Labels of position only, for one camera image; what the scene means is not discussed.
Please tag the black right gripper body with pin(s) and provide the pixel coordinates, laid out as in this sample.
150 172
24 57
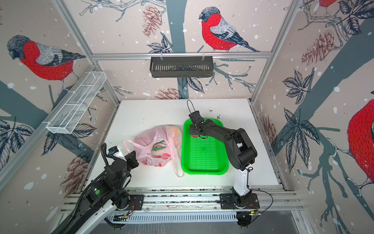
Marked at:
193 128

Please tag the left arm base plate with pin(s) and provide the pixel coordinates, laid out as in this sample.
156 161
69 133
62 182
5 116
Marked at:
130 203

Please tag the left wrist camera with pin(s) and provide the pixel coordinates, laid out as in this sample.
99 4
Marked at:
115 153

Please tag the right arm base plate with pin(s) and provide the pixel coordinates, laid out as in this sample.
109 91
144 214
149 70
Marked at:
234 201

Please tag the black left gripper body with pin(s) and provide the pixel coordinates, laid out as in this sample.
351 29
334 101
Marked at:
130 164

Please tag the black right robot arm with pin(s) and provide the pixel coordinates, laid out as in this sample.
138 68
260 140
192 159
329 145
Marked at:
239 148

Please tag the white wire mesh shelf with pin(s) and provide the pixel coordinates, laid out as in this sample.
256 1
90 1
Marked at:
70 114

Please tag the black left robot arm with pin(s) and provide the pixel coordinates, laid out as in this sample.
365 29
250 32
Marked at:
102 196

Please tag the black hanging wire basket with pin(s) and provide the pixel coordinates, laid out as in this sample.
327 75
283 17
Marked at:
182 67

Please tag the pink plastic bag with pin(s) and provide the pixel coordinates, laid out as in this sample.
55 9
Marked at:
159 146

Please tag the green plastic basket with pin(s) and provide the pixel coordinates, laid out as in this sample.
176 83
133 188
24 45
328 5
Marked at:
202 156

